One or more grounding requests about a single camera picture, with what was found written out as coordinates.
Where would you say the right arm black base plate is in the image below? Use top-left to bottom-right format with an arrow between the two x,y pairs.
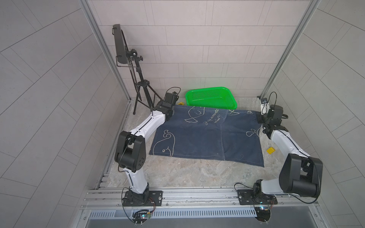
237,189 -> 278,206

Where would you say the green circuit board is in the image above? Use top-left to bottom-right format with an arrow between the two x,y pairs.
254,206 -> 271,224
132,210 -> 152,226

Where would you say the aluminium rail frame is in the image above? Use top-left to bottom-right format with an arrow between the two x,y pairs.
71,187 -> 327,228

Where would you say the dark blue whale pillowcase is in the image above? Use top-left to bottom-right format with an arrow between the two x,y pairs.
149,105 -> 264,167

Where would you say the left green circuit board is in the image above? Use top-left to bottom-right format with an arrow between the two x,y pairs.
132,210 -> 152,226

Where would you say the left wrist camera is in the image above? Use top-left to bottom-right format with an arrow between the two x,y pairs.
164,92 -> 179,105

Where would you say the green plastic basket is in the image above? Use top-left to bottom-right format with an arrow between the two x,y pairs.
185,86 -> 238,110

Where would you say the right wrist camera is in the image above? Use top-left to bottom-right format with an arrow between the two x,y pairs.
260,98 -> 287,119

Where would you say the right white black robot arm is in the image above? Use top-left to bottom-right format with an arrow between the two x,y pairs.
252,114 -> 323,204

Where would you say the black tripod stand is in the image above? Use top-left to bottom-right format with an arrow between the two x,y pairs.
116,49 -> 162,115

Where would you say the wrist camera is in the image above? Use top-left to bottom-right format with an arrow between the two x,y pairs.
260,98 -> 287,119
164,92 -> 179,105

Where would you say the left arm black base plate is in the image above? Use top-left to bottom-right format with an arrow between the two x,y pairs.
122,190 -> 163,207

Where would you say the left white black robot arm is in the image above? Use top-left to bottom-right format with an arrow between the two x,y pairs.
114,101 -> 175,197

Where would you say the small yellow flat piece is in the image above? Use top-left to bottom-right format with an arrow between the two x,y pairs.
267,147 -> 276,154

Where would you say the right green circuit board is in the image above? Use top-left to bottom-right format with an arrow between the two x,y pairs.
254,206 -> 271,224

